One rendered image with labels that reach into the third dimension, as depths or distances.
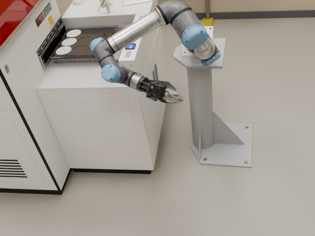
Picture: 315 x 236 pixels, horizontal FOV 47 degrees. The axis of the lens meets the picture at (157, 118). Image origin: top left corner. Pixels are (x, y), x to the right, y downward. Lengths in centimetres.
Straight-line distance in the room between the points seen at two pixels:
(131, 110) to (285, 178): 115
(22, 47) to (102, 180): 111
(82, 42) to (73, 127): 55
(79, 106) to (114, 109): 21
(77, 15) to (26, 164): 107
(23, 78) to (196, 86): 105
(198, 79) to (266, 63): 143
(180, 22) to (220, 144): 137
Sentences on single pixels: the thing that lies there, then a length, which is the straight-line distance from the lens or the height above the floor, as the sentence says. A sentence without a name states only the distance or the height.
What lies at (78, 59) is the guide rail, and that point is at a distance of 242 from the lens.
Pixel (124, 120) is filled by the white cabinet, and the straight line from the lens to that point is 227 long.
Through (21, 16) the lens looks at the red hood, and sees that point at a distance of 215.
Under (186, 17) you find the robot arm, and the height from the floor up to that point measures 131.
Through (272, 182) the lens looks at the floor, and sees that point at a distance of 261.
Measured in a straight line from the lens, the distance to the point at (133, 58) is 207.
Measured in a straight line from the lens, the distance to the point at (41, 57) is 238.
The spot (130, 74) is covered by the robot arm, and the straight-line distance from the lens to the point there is 170.
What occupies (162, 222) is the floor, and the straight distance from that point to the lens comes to 243.
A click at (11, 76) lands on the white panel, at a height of 102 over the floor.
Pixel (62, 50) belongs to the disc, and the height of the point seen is 90.
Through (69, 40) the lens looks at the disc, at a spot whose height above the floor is 90.
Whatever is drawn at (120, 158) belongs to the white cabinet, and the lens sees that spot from 255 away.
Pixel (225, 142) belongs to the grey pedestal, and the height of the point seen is 3.
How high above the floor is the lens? 205
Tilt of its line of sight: 42 degrees down
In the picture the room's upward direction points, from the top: 10 degrees counter-clockwise
